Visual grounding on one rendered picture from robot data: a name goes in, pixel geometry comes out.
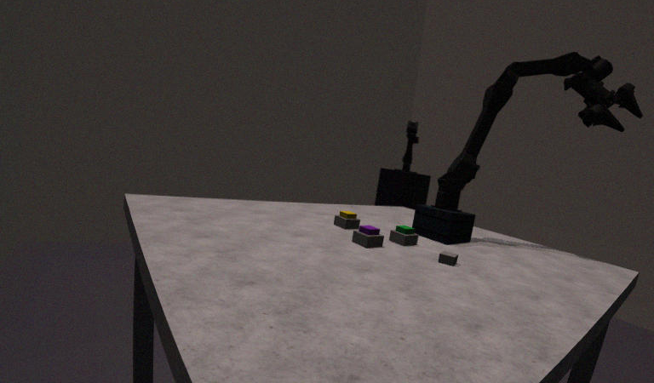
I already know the yellow button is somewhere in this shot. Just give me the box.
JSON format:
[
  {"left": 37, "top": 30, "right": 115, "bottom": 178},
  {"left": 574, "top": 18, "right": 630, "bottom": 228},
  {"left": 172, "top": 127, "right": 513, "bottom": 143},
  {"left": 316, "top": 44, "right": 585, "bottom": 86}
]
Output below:
[{"left": 334, "top": 211, "right": 360, "bottom": 230}]

